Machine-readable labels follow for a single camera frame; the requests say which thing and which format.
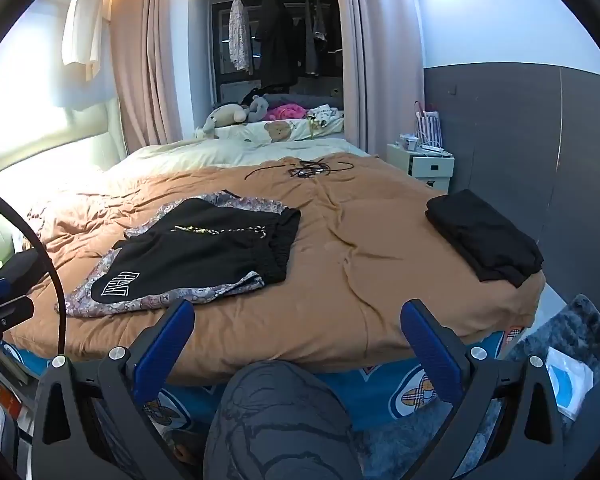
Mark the brown blanket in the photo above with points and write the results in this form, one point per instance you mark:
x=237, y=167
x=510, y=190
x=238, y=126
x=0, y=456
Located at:
x=370, y=230

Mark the black hanging coat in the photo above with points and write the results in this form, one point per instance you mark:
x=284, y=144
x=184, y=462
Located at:
x=277, y=35

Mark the cream duvet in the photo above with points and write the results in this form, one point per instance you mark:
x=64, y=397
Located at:
x=205, y=152

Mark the black pants with patterned trim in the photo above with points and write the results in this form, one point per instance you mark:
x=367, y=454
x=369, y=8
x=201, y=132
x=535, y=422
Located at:
x=205, y=255

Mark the person's knee grey trousers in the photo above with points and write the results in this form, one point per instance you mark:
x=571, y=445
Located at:
x=280, y=425

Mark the white printed cloth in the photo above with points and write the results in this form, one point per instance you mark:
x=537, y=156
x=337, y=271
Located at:
x=325, y=112

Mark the beige plush toy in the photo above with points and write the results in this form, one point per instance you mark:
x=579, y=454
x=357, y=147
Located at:
x=225, y=117

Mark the folded black pants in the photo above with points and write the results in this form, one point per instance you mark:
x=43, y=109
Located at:
x=485, y=240

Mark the pink curtain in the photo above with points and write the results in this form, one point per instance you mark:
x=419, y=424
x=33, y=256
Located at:
x=375, y=50
x=145, y=60

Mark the dark hanging garment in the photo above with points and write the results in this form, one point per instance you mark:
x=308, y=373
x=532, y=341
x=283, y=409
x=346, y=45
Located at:
x=320, y=30

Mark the white power strip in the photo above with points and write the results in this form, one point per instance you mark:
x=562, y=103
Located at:
x=432, y=150

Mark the pink cloth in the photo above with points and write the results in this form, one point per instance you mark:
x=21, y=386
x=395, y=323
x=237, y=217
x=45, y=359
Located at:
x=287, y=111

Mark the striped bag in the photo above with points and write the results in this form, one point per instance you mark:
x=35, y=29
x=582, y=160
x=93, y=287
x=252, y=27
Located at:
x=430, y=125

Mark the grey plush toy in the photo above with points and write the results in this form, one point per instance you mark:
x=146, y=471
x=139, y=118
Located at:
x=259, y=107

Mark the bear print pillow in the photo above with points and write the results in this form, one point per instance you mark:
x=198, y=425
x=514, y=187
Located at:
x=275, y=131

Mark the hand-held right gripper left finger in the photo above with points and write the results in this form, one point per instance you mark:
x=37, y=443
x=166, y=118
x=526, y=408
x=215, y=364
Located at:
x=162, y=355

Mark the floral hanging garment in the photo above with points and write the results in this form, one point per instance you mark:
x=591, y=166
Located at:
x=239, y=35

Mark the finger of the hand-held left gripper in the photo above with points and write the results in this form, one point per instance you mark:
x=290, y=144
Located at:
x=10, y=312

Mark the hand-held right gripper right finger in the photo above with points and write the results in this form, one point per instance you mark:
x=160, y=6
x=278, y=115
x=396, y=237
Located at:
x=430, y=350

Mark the white hanging shirt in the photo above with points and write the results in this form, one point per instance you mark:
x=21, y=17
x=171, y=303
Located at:
x=82, y=15

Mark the blue printed bedsheet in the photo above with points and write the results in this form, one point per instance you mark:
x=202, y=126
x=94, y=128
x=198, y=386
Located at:
x=375, y=390

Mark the white nightstand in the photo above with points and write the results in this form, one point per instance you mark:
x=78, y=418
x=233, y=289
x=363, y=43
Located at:
x=430, y=167

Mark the white plastic bag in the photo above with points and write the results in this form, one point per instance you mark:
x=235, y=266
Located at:
x=570, y=380

